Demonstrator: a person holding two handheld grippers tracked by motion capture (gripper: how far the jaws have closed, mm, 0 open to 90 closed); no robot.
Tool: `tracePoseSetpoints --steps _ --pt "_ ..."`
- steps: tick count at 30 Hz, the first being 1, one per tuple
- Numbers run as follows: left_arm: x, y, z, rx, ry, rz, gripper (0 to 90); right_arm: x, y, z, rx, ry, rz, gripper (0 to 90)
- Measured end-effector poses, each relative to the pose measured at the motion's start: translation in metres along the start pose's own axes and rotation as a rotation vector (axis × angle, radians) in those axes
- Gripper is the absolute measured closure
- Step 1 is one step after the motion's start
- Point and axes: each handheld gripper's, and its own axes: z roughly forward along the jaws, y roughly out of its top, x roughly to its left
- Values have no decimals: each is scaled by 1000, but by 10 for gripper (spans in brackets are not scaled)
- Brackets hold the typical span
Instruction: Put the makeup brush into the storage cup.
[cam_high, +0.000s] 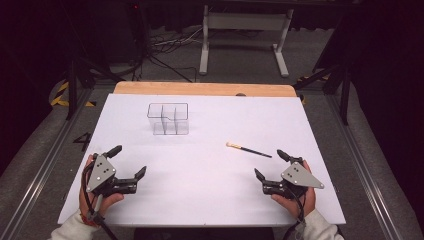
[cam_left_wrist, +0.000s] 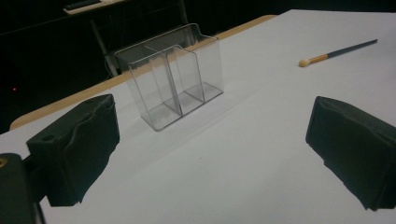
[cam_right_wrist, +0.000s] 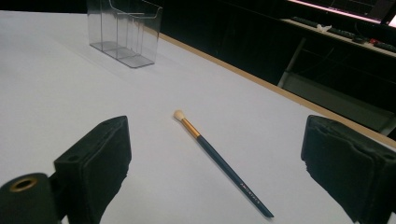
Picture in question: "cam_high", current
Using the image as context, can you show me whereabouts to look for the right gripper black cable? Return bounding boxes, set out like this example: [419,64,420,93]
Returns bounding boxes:
[283,186,308,240]

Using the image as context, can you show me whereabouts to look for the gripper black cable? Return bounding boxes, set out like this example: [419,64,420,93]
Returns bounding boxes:
[80,162,119,240]
[283,186,308,240]

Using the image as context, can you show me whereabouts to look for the person's right hand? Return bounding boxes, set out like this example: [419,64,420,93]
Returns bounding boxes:
[270,160,317,220]

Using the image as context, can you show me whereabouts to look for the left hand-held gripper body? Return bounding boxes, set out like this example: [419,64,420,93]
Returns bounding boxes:
[86,152,138,198]

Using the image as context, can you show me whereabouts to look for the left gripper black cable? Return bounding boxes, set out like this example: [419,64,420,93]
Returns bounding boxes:
[80,162,119,240]

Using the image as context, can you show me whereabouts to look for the black pen with tan tip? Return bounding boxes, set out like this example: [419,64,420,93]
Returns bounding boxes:
[225,141,273,159]

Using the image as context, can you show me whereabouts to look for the white metal stand frame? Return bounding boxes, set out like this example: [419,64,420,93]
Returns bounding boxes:
[198,4,295,79]

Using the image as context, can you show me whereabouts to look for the wooden table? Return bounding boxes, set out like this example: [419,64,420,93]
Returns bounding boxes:
[113,81,298,98]

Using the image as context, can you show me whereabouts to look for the bundle of floor cables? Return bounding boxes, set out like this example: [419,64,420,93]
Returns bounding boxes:
[131,26,264,83]

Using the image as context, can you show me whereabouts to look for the black tripod stand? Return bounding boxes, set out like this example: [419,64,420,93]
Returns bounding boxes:
[65,54,126,122]
[292,63,351,127]

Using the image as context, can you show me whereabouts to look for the aluminium floor rail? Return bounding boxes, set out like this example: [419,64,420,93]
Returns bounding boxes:
[324,94,403,240]
[0,88,96,240]

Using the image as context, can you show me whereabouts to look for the clear plastic divided organizer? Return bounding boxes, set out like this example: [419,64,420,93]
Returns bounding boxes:
[146,102,190,136]

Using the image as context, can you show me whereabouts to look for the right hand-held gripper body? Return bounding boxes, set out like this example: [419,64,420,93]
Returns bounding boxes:
[262,156,325,201]

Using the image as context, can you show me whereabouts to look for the yellow black floor tape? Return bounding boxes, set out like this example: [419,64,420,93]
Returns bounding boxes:
[49,80,97,108]

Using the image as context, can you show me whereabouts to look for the white table mat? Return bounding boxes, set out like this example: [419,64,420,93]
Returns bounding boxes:
[57,93,347,228]

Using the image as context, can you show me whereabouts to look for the person's left hand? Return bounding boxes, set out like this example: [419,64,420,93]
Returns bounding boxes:
[78,154,125,222]

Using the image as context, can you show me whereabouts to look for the black equipment tower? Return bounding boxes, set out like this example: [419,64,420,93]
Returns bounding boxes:
[124,0,151,64]

